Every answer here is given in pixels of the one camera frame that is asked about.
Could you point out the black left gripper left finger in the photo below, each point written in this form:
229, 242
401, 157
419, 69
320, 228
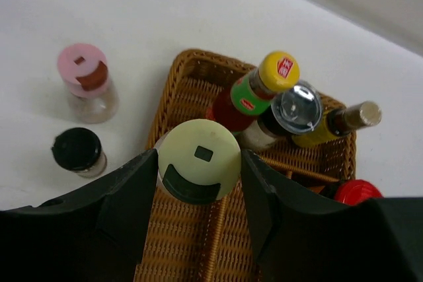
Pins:
94, 233

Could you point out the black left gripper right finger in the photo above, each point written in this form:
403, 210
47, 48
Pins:
298, 235

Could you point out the red lid chili sauce jar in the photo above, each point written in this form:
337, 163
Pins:
353, 192

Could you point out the black lid small spice jar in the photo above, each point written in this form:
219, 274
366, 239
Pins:
80, 151

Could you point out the small yellow label dark bottle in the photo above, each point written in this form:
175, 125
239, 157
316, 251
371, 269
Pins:
338, 123

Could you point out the yellow lid spice shaker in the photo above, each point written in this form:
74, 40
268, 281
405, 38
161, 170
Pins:
199, 162

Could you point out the black top salt grinder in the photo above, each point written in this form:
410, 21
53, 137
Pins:
295, 112

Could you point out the pink lid spice shaker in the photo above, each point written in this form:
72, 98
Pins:
91, 93

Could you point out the yellow cap green label bottle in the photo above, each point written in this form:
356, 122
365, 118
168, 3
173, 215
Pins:
238, 105

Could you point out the brown wicker divided basket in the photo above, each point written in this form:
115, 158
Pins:
211, 242

